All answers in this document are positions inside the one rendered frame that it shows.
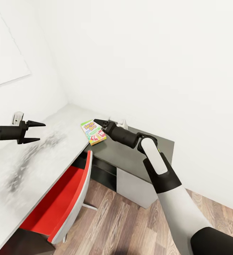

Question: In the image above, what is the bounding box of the board game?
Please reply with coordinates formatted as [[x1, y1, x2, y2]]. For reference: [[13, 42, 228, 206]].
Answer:
[[80, 119, 106, 145]]

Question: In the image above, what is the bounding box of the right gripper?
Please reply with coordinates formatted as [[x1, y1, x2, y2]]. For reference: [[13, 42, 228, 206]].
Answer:
[[93, 119, 129, 144]]

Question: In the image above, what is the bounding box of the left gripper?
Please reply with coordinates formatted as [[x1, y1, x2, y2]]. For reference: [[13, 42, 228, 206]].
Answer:
[[0, 120, 46, 144]]

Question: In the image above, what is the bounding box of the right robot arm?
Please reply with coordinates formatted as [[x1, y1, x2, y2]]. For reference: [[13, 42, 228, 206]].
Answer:
[[93, 119, 233, 255]]

